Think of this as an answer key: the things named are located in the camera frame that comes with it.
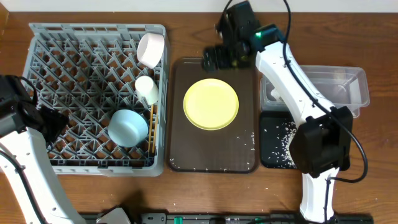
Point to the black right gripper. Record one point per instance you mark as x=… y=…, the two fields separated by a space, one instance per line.
x=216 y=60

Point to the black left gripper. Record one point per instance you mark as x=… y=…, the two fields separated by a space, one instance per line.
x=54 y=121

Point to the white napkin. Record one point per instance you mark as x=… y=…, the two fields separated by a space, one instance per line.
x=275 y=94

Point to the yellow plate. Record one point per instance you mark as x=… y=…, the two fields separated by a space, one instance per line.
x=210 y=104

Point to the pink bowl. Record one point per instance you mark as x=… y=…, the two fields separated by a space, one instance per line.
x=150 y=49

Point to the cream cup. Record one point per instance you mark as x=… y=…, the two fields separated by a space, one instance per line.
x=147 y=88

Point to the light blue bowl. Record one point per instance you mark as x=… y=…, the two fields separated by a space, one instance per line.
x=127 y=128

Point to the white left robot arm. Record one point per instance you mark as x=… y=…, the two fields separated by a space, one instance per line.
x=26 y=132

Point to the grey plastic dish rack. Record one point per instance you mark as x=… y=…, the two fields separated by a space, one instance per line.
x=88 y=72

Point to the black tray bin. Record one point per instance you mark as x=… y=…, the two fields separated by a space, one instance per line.
x=273 y=140

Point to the spilled rice pile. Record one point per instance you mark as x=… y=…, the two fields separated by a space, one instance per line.
x=286 y=140

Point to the clear plastic bin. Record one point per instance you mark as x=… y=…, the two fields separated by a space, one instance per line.
x=343 y=86

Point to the dark brown serving tray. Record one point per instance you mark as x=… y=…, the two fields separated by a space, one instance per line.
x=232 y=149

